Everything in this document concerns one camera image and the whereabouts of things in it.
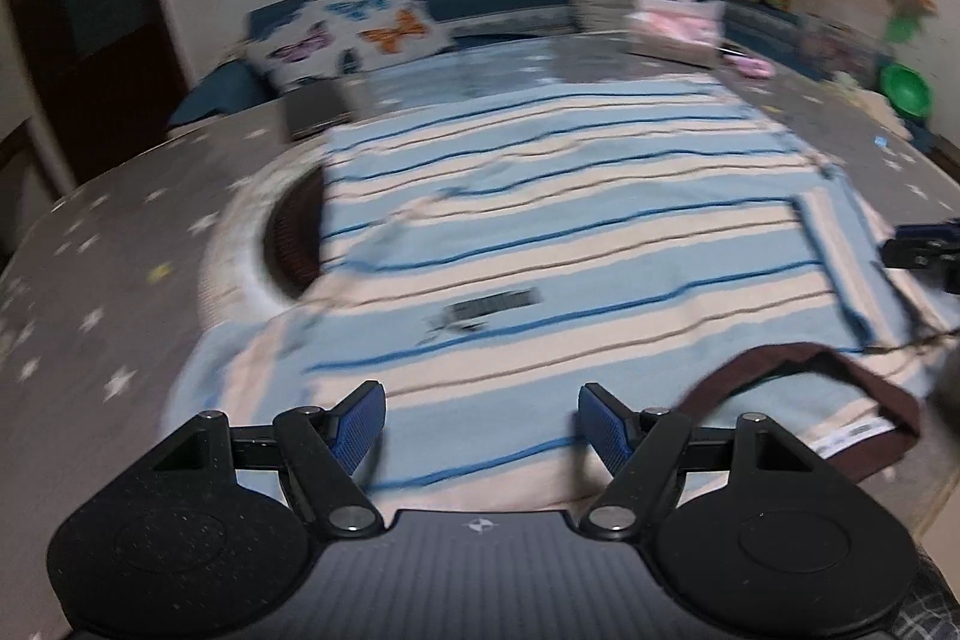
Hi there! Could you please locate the brown wooden door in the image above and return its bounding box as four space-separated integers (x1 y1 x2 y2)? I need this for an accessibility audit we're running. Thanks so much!
0 0 190 193

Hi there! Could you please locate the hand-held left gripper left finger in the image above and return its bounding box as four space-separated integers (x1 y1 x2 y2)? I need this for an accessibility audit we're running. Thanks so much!
154 381 388 540

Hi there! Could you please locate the blue cream striped shirt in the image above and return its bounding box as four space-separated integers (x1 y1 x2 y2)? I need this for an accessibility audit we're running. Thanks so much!
160 70 960 515

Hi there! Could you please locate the grey star-printed table cover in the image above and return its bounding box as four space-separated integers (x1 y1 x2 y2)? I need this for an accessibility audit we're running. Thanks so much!
0 26 960 640

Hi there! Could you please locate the white lace-edged cover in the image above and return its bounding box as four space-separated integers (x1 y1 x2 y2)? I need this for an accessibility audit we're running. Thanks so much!
195 158 340 342

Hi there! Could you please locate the green bowl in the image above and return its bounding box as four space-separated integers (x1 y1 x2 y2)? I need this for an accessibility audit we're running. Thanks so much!
878 61 935 121

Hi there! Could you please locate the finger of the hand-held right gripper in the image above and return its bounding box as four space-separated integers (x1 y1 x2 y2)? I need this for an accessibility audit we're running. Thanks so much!
881 220 960 297

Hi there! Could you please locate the pink white cloth bundle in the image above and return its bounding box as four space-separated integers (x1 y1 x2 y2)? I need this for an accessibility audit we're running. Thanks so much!
625 0 725 69

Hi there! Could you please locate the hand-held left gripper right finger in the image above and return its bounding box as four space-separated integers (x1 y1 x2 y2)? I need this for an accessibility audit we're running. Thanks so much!
577 383 812 540

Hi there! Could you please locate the butterfly print pillow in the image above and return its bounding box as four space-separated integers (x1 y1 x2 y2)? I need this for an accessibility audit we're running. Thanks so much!
244 0 456 98

